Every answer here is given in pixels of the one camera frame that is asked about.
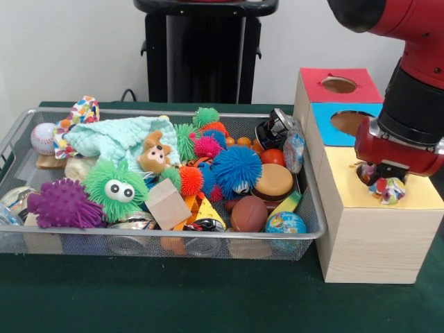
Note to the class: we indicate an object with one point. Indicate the toy hamburger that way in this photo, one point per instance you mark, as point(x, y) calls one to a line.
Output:
point(275, 180)

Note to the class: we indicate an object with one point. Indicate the clear plastic bottle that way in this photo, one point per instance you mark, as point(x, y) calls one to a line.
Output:
point(294, 149)

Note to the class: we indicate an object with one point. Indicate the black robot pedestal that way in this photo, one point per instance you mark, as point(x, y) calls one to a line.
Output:
point(204, 52)

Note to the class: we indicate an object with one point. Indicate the white baseball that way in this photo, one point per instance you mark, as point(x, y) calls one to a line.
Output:
point(40, 138)

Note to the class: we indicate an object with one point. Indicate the purple spiky rubber toy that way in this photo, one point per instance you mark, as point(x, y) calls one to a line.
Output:
point(62, 204)

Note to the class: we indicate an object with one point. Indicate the dark green tablecloth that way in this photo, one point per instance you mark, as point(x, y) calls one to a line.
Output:
point(173, 295)

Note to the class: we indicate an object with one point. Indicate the black and red soda can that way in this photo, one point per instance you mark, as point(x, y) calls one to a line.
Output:
point(274, 128)

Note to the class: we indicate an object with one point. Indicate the small orange ball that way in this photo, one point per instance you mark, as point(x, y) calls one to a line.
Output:
point(273, 156)

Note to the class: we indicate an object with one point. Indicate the wooden box with three holes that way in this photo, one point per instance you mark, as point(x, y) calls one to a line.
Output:
point(374, 243)

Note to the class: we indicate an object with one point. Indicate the shallow clear mesh bin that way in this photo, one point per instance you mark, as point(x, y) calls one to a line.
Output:
point(104, 246)

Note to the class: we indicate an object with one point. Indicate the small brown football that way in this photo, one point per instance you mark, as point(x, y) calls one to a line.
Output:
point(249, 215)

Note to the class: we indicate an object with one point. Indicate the doll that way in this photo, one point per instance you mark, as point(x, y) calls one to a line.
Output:
point(154, 154)

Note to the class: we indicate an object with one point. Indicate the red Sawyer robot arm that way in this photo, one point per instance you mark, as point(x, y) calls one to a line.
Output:
point(416, 97)

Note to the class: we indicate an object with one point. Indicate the small globe ball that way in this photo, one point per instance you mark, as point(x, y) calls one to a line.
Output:
point(285, 222)

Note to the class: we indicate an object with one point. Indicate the green spiky toy with eyes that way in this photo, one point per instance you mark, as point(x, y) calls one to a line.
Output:
point(104, 184)

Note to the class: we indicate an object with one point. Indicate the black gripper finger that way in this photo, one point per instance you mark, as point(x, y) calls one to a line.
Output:
point(378, 175)
point(398, 174)

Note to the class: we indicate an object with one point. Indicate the plain wooden block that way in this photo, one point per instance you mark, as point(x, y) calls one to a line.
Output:
point(166, 208)

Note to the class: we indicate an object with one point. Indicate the colourful spotted cloth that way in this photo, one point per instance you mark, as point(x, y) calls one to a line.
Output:
point(388, 190)
point(83, 109)

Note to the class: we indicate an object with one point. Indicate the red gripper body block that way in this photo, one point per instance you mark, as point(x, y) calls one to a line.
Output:
point(392, 154)

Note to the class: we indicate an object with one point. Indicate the mint green knitted cloth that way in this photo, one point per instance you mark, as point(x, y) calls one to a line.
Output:
point(104, 138)

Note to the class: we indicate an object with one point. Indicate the blue spiky rubber ball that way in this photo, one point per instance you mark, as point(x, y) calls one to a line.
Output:
point(236, 166)

